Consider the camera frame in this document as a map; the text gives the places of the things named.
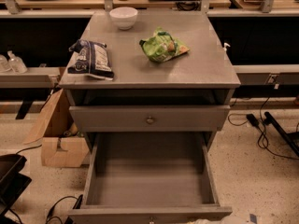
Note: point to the grey top drawer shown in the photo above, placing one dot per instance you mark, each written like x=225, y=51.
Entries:
x=149, y=118

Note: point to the black tray stand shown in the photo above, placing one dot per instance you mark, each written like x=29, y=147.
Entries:
x=12, y=183

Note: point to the white ceramic bowl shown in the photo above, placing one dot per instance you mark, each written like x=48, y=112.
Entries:
x=123, y=17

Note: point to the small white pump bottle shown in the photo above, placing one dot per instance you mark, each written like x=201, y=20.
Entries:
x=226, y=46

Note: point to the black metal stand leg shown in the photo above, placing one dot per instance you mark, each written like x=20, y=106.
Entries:
x=292, y=139

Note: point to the green chip bag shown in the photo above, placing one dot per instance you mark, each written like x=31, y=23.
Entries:
x=162, y=47

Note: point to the clear plastic bottle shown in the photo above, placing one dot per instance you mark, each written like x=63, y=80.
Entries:
x=4, y=66
x=16, y=63

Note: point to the dark blue snack bag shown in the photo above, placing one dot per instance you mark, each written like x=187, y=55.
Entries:
x=92, y=60

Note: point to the brown cardboard box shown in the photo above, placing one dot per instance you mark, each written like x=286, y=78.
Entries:
x=58, y=134

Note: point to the grey drawer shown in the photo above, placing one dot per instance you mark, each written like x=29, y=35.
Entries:
x=149, y=118
x=149, y=178

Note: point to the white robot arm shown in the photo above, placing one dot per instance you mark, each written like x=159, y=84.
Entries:
x=225, y=220

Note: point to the grey wooden drawer cabinet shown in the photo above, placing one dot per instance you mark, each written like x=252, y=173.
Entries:
x=203, y=76

